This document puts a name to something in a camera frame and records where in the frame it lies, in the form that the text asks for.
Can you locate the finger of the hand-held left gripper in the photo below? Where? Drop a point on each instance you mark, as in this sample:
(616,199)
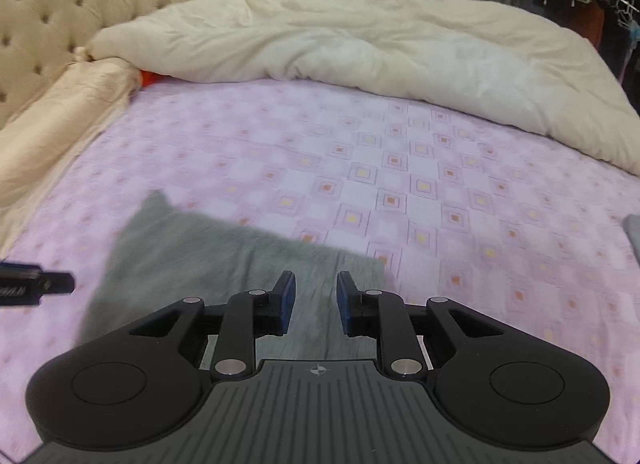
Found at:
(57,282)

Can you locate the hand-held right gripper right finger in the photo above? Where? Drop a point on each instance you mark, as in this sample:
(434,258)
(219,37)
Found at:
(344,301)

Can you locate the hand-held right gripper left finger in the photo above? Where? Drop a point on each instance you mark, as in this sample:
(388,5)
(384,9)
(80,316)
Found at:
(286,301)

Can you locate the grey knit pants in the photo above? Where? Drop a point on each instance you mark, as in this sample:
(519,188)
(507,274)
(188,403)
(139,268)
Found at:
(200,264)

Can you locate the purple patterned bed sheet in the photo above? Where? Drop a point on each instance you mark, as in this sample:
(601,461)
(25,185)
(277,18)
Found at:
(400,169)

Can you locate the beige satin pillow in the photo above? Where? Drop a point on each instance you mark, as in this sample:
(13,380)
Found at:
(60,119)

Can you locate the red object under duvet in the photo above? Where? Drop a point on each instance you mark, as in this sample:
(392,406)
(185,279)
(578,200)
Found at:
(149,78)

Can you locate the cream duvet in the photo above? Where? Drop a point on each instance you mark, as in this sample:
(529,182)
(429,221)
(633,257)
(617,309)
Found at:
(375,39)

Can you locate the folded grey cloth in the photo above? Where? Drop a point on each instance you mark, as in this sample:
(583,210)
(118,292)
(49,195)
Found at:
(634,234)

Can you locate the brown hanging garment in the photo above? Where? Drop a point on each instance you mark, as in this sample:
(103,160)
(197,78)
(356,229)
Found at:
(590,19)

